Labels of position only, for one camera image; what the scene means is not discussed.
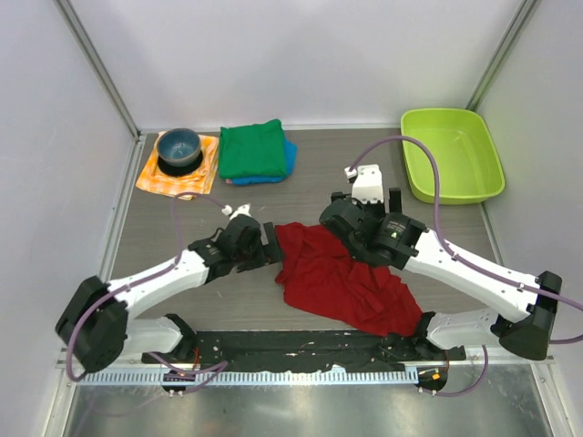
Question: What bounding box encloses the black saucer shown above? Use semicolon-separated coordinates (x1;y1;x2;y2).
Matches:
158;149;204;177

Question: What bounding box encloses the green folded t-shirt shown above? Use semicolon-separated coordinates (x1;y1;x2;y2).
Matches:
218;118;285;179

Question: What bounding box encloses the aluminium frame post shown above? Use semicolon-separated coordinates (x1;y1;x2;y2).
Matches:
54;0;140;139
465;0;541;112

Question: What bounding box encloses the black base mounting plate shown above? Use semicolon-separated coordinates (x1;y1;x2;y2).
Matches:
163;330;466;373

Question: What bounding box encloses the blue ceramic bowl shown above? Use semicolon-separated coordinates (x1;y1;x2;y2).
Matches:
156;128;201;167

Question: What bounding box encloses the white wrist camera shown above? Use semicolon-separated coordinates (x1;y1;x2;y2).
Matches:
221;203;251;220
344;164;384;205

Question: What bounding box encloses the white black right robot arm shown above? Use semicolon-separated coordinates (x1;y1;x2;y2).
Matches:
320;188;562;361

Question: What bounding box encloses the red t-shirt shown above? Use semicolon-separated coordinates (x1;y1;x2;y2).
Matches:
275;222;423;337

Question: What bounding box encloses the left aluminium frame post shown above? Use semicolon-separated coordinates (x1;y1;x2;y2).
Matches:
54;0;140;139

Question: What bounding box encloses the orange checkered cloth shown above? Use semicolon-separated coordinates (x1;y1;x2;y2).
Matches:
136;131;220;197

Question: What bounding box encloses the right aluminium frame post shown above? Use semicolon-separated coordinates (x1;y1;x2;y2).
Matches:
465;0;541;112

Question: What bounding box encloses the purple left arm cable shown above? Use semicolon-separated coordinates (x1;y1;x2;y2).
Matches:
66;191;233;395

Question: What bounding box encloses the white slotted cable duct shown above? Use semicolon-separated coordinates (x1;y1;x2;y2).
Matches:
81;366;418;386

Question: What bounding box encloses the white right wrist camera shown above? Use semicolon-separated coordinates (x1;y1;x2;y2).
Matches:
344;164;384;205

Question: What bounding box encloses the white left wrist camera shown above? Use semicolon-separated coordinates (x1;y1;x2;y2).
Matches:
221;203;251;220

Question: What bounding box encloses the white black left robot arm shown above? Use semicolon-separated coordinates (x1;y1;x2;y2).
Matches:
56;215;283;374

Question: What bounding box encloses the lime green plastic tub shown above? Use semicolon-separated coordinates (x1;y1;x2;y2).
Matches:
401;108;506;205

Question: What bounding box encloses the blue folded t-shirt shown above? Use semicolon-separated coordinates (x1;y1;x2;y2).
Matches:
225;138;297;187

